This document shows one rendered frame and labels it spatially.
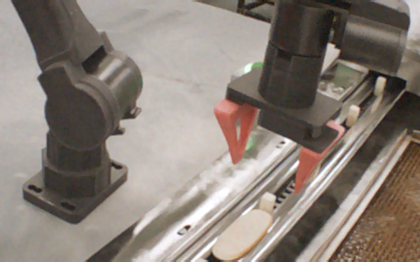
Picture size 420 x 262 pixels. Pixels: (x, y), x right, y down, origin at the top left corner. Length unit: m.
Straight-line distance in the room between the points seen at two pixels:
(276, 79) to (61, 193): 0.29
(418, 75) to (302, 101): 0.49
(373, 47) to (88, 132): 0.30
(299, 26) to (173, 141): 0.36
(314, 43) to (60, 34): 0.25
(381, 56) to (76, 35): 0.30
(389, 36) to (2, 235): 0.46
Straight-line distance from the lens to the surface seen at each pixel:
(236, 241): 0.66
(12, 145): 0.84
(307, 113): 0.59
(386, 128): 1.02
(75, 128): 0.66
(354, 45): 0.56
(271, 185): 0.76
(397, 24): 0.56
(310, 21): 0.56
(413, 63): 1.05
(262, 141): 0.82
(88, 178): 0.71
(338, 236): 0.64
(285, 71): 0.58
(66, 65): 0.63
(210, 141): 0.88
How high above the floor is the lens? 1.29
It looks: 32 degrees down
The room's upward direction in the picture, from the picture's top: 9 degrees clockwise
